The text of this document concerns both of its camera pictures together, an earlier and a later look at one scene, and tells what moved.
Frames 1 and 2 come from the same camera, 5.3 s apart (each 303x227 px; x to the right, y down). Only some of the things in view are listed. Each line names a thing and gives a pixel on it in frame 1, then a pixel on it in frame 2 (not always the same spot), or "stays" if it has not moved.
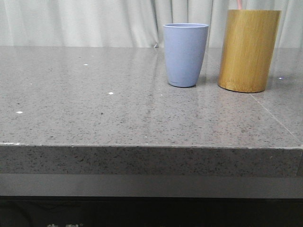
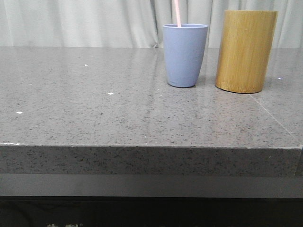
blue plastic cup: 185,44 stays
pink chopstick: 239,4 to 177,8
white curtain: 129,23 stays
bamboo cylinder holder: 248,46 stays
